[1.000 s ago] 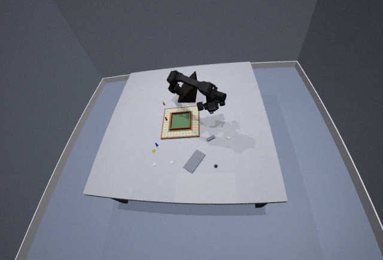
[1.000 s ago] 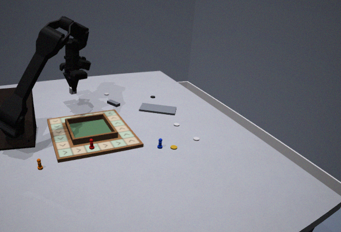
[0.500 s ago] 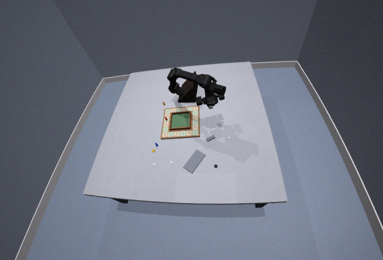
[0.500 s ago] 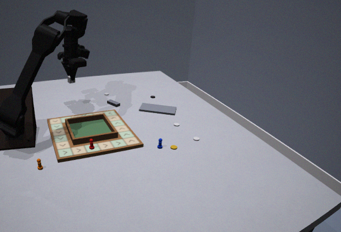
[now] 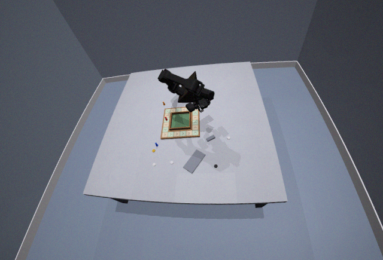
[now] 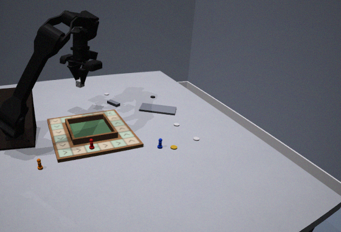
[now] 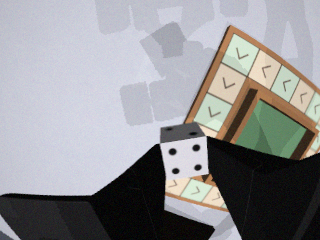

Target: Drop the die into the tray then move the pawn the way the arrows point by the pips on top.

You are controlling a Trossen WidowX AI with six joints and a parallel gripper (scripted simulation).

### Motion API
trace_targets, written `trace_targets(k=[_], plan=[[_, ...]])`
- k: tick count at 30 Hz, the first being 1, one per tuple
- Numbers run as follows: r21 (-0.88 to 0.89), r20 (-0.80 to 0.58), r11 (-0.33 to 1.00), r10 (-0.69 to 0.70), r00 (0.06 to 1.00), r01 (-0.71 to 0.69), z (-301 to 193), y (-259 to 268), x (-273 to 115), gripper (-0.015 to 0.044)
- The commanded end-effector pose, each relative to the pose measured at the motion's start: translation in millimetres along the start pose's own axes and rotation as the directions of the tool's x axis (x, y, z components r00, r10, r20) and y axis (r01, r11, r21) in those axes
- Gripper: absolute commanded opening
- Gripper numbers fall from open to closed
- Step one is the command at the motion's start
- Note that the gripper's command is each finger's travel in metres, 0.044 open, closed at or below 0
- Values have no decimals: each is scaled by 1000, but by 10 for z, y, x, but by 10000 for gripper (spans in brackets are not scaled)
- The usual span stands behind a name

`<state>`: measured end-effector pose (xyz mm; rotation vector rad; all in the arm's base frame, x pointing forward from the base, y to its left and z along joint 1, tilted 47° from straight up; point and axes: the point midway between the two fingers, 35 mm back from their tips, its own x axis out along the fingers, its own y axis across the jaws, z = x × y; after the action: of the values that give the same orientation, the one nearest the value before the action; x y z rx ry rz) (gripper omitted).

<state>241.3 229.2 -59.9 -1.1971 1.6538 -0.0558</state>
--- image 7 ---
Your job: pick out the white die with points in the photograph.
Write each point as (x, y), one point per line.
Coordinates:
(184, 151)

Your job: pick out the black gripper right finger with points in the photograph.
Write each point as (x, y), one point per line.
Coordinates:
(269, 197)

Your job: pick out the square wooden game board track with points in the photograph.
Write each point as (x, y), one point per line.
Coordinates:
(240, 98)

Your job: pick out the wooden game board with arrow squares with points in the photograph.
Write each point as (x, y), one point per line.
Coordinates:
(261, 123)

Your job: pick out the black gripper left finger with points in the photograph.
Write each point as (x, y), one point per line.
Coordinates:
(129, 208)

